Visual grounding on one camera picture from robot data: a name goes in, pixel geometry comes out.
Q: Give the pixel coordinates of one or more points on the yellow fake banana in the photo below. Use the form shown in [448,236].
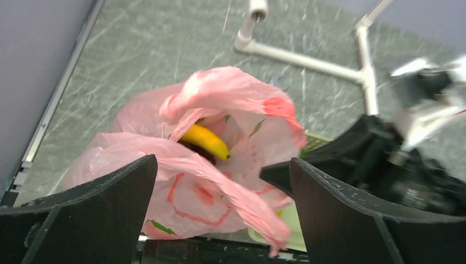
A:
[207,140]

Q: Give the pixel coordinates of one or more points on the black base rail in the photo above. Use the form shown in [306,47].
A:
[199,250]

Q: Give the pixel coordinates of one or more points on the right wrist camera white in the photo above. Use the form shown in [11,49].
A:
[432,96]

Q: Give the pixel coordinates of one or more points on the silver open-end wrench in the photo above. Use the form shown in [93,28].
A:
[275,81]

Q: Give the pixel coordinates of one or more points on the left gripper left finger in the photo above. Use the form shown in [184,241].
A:
[95,222]

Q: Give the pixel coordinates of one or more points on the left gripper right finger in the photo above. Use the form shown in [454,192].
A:
[342,224]

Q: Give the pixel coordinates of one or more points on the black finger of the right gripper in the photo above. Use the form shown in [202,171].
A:
[278,176]

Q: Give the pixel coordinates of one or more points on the pink plastic bag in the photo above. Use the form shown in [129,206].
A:
[195,192]

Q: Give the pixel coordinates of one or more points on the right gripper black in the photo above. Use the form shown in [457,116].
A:
[362,157]

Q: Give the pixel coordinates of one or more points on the pale green plastic basket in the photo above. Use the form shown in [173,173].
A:
[289,214]

